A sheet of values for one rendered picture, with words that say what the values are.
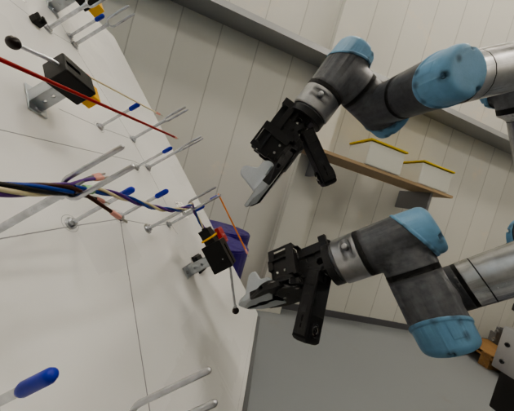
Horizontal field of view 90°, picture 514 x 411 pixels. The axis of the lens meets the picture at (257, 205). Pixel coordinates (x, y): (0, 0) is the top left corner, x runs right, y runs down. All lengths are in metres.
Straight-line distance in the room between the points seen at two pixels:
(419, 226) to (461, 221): 4.26
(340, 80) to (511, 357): 0.64
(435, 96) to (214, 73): 2.71
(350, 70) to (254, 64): 2.64
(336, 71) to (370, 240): 0.30
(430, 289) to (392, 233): 0.08
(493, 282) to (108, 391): 0.52
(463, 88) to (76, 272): 0.51
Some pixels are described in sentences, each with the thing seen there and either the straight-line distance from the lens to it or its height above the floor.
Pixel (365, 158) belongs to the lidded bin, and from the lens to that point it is 2.86.
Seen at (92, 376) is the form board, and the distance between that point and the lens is 0.32.
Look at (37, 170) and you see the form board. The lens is 0.38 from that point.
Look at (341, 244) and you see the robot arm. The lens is 0.44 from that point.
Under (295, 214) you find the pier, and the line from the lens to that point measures 2.91.
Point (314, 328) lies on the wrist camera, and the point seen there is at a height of 1.06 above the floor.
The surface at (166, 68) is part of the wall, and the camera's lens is 3.04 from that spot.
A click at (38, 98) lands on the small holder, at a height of 1.28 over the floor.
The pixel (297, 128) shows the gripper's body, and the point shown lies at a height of 1.38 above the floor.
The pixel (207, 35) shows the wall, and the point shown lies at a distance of 3.18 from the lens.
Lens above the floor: 1.24
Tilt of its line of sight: 2 degrees down
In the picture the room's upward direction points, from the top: 16 degrees clockwise
